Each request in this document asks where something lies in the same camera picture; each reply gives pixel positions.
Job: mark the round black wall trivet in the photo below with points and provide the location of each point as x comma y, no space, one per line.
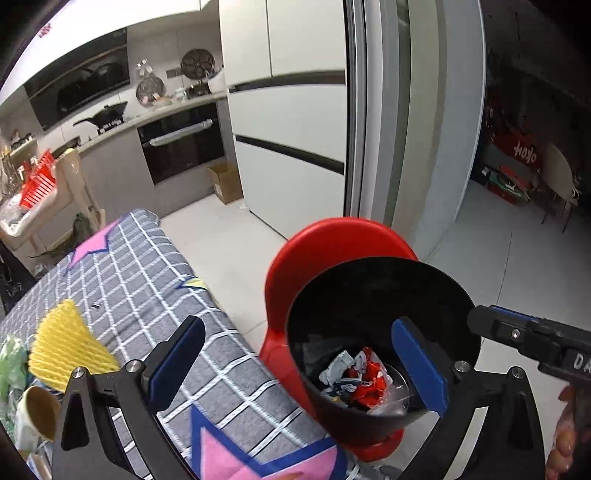
197,64

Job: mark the white refrigerator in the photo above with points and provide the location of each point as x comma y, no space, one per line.
285,66

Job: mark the black wok pan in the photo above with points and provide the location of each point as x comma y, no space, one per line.
109,117

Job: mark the yellow foam fruit net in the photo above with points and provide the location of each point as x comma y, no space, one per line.
62,343

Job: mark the black range hood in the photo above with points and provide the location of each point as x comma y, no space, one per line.
79,77

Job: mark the person's right hand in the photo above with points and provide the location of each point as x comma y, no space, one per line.
560,458

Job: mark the white dining chair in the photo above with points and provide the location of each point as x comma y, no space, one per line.
558,177

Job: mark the beige wooden high chair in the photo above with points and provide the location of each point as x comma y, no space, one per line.
20,226

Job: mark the cardboard box on floor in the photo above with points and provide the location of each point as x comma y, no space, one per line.
225,181

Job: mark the grey checkered tablecloth with stars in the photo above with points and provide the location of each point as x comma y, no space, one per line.
230,418

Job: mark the red plastic chair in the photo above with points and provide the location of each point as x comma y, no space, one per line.
299,296

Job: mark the red gift boxes pile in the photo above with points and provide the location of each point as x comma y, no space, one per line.
512,163

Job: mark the paper cup with green print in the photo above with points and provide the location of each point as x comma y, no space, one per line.
37,416

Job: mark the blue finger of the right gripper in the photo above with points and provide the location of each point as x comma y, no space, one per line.
513,315
518,335

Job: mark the round grey wall plate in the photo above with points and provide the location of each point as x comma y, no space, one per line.
149,89

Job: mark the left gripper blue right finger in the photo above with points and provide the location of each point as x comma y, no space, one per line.
452,394

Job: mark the red plastic basket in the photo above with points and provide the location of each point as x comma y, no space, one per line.
39,183

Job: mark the black built-in oven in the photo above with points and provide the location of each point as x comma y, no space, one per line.
179,142

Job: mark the black trash bin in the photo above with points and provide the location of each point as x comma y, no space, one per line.
389,289

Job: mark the clear plastic bag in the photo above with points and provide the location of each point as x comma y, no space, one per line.
398,395

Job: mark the red plastic bag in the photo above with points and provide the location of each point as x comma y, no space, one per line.
365,384

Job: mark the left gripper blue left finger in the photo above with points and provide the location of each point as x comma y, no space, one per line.
145,388

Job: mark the green tissue paper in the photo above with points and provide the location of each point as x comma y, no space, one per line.
13,370

